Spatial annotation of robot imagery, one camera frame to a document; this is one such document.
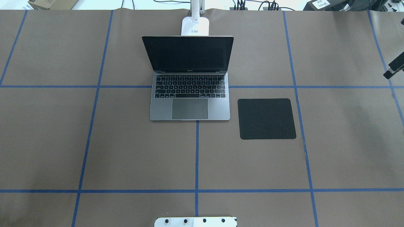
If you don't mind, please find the grey laptop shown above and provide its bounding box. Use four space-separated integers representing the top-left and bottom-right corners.
142 36 234 121

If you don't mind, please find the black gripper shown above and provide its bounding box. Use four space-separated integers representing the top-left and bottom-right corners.
383 53 404 79

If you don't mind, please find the black mouse pad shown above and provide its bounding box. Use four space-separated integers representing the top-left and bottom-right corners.
237 98 297 140

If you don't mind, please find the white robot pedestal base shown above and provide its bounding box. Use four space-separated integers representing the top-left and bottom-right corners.
154 217 238 227

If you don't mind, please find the cardboard box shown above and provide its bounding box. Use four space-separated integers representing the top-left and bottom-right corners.
28 0 78 10

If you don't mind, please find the white desk lamp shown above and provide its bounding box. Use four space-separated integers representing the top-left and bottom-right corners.
181 0 210 36

